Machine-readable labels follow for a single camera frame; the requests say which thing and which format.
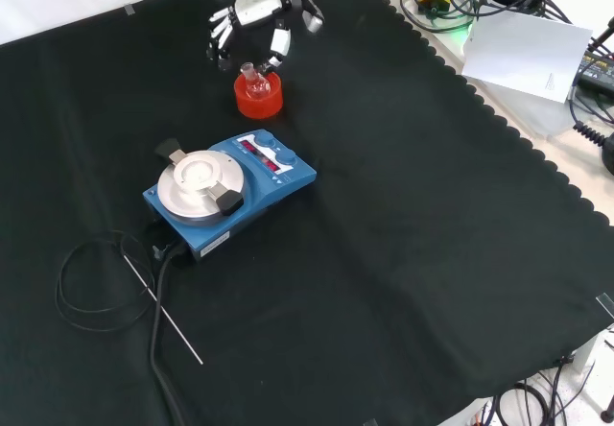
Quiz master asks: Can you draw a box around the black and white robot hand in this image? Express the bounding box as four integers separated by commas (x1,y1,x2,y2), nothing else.
206,0,325,71

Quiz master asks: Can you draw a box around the clear round-bottom flask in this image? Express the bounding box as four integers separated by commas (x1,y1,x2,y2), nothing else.
239,61,269,102

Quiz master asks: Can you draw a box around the blue base heater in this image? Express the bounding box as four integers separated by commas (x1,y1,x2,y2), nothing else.
142,129,319,266

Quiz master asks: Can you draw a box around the black bench cloth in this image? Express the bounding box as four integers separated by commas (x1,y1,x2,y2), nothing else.
0,0,614,426

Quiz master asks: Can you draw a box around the pale board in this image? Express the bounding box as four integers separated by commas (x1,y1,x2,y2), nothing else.
461,11,594,105

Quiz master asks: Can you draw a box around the steel temperature probe rod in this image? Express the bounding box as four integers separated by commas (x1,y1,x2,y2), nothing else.
122,252,204,366

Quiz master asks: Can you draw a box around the black power adapter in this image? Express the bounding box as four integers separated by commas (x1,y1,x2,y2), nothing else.
574,51,614,99

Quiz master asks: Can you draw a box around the red flask support ring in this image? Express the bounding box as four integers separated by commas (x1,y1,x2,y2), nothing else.
233,71,284,120

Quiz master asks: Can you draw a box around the thick black power cable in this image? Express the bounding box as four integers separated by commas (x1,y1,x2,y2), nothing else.
149,241,194,426

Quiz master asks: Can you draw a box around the thin black probe cable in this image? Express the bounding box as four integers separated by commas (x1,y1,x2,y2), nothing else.
55,229,157,334

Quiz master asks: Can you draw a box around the black coiled cable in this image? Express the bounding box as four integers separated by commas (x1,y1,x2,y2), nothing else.
573,121,614,150

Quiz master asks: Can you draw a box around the black floor cable bundle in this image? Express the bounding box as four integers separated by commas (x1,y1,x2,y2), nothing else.
479,358,614,426

